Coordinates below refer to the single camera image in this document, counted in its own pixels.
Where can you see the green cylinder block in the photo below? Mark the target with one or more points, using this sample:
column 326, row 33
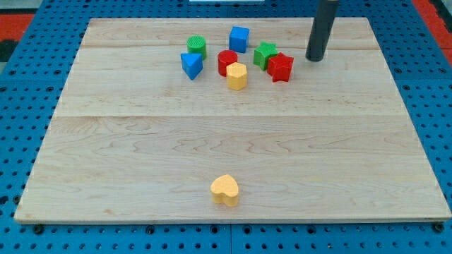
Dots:
column 197, row 44

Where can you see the red star block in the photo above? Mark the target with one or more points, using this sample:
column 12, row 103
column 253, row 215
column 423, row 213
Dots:
column 280, row 67

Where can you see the blue cube block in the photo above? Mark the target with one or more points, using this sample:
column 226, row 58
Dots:
column 238, row 39

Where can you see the yellow heart block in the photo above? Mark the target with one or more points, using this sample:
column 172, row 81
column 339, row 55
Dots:
column 225, row 190

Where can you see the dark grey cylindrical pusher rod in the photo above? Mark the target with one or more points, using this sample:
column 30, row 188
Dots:
column 321, row 29

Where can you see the yellow hexagon block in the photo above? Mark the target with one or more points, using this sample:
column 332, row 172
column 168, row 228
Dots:
column 236, row 76

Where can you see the light wooden board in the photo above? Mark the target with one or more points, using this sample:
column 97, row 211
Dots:
column 133, row 140

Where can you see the red cylinder block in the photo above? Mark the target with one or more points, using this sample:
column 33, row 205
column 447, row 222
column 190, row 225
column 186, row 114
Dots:
column 225, row 58

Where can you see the green star block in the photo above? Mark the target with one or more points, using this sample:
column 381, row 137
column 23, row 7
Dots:
column 262, row 54

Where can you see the blue triangle block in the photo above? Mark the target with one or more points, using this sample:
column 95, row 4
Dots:
column 192, row 64

